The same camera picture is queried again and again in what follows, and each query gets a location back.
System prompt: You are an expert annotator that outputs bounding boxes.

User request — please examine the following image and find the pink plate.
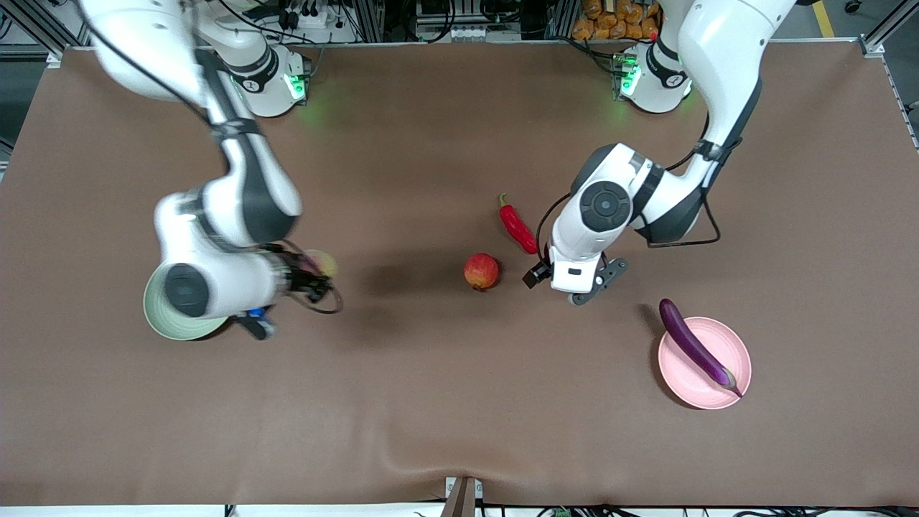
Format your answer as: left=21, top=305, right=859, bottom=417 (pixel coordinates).
left=658, top=317, right=752, bottom=411

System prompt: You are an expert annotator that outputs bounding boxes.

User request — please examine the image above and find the white power strip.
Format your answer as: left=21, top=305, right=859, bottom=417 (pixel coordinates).
left=279, top=0, right=347, bottom=31

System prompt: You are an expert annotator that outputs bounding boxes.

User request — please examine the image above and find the bag of orange produce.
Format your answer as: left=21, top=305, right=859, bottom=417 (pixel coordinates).
left=572, top=0, right=661, bottom=41

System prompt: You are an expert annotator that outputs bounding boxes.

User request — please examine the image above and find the green pink peach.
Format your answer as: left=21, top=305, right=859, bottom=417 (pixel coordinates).
left=302, top=249, right=339, bottom=282

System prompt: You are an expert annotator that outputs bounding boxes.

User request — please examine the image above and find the brown table cloth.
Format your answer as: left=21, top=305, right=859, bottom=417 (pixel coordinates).
left=0, top=41, right=919, bottom=508

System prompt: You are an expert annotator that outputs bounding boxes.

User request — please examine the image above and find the purple eggplant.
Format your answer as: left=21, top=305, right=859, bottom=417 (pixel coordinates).
left=659, top=299, right=745, bottom=399

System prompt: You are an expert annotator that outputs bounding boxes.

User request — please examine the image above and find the red pomegranate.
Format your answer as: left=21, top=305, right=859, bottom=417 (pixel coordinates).
left=464, top=253, right=501, bottom=292

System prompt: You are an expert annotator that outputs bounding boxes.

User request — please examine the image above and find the red chili pepper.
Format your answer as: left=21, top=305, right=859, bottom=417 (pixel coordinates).
left=499, top=193, right=541, bottom=256

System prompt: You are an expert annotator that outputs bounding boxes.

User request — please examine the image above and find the metal table edge bracket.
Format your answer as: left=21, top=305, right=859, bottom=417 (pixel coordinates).
left=441, top=476, right=484, bottom=517

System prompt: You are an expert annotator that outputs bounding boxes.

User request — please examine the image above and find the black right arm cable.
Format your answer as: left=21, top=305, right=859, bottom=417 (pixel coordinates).
left=75, top=0, right=345, bottom=315

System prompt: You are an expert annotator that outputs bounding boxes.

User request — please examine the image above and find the light green plate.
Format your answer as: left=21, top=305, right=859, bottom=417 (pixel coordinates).
left=143, top=264, right=234, bottom=342

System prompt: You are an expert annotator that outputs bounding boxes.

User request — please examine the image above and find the aluminium frame profile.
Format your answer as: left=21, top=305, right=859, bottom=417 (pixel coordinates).
left=858, top=0, right=919, bottom=60
left=352, top=0, right=386, bottom=44
left=549, top=0, right=579, bottom=41
left=0, top=0, right=67, bottom=60

